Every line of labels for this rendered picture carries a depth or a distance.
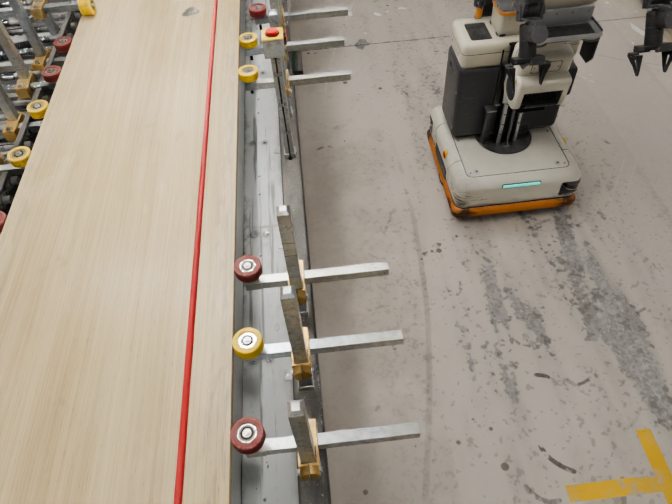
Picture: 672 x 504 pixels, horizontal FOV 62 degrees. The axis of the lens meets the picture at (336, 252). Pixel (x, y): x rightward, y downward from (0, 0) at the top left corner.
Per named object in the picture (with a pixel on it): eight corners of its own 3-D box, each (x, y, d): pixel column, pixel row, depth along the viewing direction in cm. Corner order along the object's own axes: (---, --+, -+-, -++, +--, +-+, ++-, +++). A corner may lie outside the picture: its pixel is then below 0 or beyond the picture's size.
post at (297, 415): (320, 472, 152) (303, 397, 114) (321, 485, 149) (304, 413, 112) (307, 473, 152) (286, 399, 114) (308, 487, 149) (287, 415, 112)
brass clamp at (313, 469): (319, 425, 145) (317, 417, 141) (323, 479, 137) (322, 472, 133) (295, 428, 145) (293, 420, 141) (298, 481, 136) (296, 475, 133)
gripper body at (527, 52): (545, 61, 190) (546, 38, 187) (515, 65, 191) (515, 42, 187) (538, 59, 196) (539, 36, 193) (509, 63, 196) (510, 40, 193)
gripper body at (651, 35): (673, 48, 190) (675, 24, 187) (642, 52, 190) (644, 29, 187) (662, 47, 196) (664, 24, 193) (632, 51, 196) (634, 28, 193)
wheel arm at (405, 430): (417, 426, 143) (418, 420, 140) (419, 439, 141) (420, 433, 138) (247, 446, 142) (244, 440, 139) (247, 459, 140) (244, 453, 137)
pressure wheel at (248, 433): (245, 471, 137) (236, 455, 128) (234, 442, 141) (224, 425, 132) (275, 456, 139) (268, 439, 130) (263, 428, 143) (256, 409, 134)
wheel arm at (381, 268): (387, 268, 174) (387, 259, 170) (388, 277, 171) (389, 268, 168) (247, 283, 173) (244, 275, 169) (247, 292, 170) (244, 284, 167)
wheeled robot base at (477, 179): (424, 137, 327) (428, 102, 307) (531, 126, 328) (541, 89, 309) (451, 223, 284) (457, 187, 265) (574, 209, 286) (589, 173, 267)
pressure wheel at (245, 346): (238, 373, 153) (229, 353, 144) (241, 347, 158) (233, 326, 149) (267, 372, 153) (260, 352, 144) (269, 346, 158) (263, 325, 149)
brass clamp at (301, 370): (311, 335, 158) (309, 326, 154) (315, 379, 150) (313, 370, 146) (289, 338, 158) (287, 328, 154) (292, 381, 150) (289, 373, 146)
